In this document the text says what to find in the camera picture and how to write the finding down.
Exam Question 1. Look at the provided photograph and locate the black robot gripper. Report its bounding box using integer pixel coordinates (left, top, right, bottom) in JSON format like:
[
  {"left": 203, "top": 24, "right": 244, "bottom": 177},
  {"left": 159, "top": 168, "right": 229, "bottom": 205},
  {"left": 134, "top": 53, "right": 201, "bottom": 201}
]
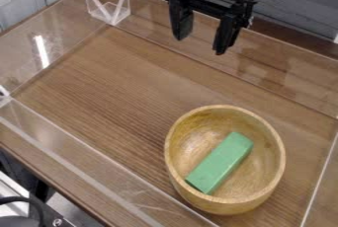
[{"left": 168, "top": 0, "right": 257, "bottom": 55}]

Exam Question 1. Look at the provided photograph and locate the green rectangular block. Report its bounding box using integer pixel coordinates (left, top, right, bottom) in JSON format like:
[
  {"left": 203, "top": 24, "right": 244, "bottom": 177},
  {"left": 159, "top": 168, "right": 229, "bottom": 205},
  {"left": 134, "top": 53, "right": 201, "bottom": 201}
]
[{"left": 184, "top": 132, "right": 253, "bottom": 194}]

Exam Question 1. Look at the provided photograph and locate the brown wooden bowl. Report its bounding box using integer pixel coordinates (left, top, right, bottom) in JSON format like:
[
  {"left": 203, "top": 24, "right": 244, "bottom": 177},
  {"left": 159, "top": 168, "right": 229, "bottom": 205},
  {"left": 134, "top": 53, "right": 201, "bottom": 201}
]
[{"left": 164, "top": 105, "right": 285, "bottom": 215}]

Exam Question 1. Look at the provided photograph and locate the clear acrylic corner bracket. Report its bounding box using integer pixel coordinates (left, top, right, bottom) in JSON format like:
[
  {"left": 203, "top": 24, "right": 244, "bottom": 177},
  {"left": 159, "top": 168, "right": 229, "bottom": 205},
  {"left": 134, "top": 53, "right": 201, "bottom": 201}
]
[{"left": 85, "top": 0, "right": 130, "bottom": 26}]

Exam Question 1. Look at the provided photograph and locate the clear acrylic tray wall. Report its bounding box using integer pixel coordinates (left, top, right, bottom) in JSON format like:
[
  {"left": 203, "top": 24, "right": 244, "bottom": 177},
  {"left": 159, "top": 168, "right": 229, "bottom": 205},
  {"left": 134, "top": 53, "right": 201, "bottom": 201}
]
[{"left": 0, "top": 0, "right": 338, "bottom": 227}]

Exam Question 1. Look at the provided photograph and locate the black table frame bracket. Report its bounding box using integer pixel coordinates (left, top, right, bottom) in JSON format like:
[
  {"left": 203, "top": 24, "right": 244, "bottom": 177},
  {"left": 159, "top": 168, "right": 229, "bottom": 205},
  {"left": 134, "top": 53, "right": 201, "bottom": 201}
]
[{"left": 0, "top": 151, "right": 77, "bottom": 227}]

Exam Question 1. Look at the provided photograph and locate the black cable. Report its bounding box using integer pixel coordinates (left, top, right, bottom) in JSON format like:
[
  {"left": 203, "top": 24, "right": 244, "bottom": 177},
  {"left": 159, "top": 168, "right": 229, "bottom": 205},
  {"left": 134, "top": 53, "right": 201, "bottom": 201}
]
[{"left": 0, "top": 195, "right": 48, "bottom": 227}]

